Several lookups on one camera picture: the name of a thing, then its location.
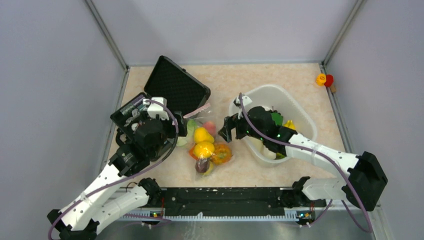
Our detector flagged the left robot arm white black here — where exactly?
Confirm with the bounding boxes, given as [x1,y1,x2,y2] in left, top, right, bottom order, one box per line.
[47,109,187,240]

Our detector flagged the red toy piece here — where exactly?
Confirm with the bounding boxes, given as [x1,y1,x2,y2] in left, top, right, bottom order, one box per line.
[324,74,334,88]

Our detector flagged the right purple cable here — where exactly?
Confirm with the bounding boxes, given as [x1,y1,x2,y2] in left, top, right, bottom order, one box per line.
[238,92,375,233]

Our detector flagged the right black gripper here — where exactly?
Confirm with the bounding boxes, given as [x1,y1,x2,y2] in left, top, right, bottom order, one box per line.
[219,106,266,143]

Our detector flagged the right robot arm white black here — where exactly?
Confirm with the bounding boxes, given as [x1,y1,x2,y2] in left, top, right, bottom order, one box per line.
[218,106,388,212]

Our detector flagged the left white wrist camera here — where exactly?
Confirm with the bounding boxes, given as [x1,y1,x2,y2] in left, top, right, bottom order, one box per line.
[142,97,170,121]

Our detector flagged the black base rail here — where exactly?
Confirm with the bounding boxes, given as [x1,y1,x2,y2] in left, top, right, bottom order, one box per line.
[142,186,329,220]

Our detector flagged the yellow-green toy mango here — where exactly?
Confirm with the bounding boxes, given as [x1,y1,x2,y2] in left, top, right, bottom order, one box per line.
[202,162,215,176]

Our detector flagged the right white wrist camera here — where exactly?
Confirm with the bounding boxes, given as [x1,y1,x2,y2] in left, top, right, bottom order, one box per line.
[233,94,253,114]

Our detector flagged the white toy cauliflower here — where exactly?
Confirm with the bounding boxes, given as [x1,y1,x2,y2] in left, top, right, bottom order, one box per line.
[176,119,198,148]

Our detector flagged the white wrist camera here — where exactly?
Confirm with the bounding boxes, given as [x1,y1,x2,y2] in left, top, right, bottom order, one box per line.
[233,94,253,114]
[142,97,170,121]

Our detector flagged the pink toy peach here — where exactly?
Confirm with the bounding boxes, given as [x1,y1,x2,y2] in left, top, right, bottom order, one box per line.
[202,121,217,136]

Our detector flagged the yellow toy bell pepper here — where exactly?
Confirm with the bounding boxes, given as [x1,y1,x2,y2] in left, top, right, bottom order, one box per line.
[283,120,296,130]

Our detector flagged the orange toy piece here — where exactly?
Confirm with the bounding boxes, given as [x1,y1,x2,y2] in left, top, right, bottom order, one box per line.
[315,73,327,87]

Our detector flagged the clear pink-dotted zip bag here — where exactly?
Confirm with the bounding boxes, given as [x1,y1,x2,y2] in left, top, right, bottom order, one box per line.
[176,103,234,181]

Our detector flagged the orange toy tangerine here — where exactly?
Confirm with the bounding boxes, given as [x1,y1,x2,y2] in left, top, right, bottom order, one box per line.
[210,143,233,165]

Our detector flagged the white oval plastic basket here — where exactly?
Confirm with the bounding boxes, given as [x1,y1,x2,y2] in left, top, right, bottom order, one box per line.
[242,84,318,168]

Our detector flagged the black poker chip case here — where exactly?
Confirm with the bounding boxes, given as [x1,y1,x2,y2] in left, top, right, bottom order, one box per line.
[110,55,211,157]

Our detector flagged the green toy bok choy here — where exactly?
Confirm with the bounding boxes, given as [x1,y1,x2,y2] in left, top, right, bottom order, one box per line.
[271,111,284,126]

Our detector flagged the yellow toy lemon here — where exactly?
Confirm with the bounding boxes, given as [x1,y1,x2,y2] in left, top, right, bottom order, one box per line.
[193,142,215,159]

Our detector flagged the dark purple toy fruit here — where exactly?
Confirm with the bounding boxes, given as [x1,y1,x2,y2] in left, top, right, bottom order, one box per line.
[195,158,211,174]

